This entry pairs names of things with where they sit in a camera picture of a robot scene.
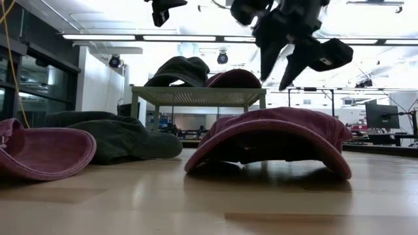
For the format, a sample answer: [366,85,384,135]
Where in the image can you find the green perforated metal shelf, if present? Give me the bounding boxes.
[130,86,267,131]

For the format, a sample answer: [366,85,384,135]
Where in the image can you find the black box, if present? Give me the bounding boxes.
[116,102,141,119]

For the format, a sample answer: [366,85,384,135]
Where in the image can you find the black computer monitor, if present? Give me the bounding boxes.
[364,103,401,130]

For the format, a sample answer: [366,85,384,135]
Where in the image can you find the maroon baseball cap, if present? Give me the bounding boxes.
[0,117,97,181]
[204,68,263,89]
[184,106,353,181]

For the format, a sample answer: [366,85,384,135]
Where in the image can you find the yellow hanging cable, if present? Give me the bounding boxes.
[0,0,32,130]

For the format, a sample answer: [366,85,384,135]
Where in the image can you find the long ceiling light strip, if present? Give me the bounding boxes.
[61,33,418,46]

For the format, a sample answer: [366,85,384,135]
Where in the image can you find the black pipe stand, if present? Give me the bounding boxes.
[287,86,336,118]

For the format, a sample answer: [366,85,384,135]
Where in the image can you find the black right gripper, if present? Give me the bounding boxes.
[230,0,354,91]

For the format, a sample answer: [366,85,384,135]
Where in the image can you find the dark grey baseball cap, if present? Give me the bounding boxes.
[44,110,144,131]
[143,55,211,88]
[67,119,184,165]

